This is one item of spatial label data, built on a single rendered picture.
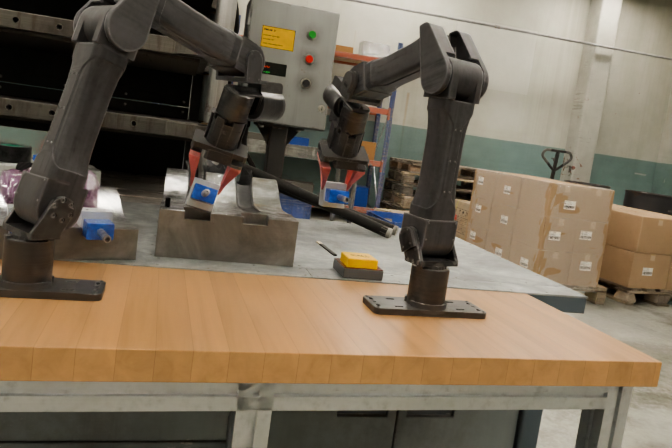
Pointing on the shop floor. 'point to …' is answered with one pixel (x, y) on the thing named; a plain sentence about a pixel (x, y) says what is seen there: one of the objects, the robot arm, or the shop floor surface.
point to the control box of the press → (292, 69)
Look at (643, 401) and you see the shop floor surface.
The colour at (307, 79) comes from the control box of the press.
